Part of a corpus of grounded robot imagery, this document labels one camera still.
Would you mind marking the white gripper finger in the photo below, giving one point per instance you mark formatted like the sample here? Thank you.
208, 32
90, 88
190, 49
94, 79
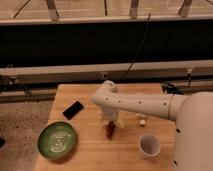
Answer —
105, 122
119, 123

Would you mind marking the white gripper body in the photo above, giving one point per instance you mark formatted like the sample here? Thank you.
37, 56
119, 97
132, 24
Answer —
109, 113

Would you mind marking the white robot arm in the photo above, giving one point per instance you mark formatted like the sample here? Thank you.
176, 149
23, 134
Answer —
192, 114

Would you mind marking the white tube bottle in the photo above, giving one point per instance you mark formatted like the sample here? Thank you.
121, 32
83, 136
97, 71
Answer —
142, 119

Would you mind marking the black rectangular block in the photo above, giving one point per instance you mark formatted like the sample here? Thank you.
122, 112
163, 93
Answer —
72, 110

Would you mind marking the white cup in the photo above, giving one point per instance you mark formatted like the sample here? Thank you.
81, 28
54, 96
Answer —
149, 146

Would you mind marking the green bowl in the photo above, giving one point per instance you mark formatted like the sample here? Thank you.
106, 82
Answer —
56, 140

